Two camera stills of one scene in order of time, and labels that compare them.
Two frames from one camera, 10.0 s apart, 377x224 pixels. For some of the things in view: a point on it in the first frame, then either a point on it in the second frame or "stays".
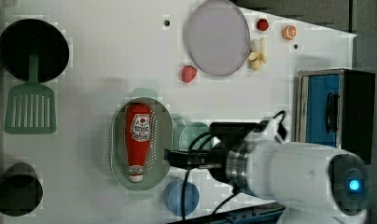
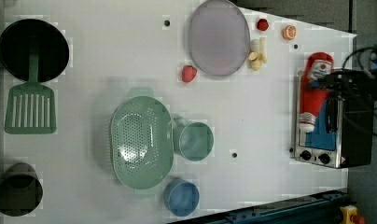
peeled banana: (258, 53) stays
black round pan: (33, 36) stays
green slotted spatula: (31, 106) stays
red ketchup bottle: (138, 131) to (313, 97)
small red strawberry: (262, 24) stays
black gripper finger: (194, 159) to (339, 81)
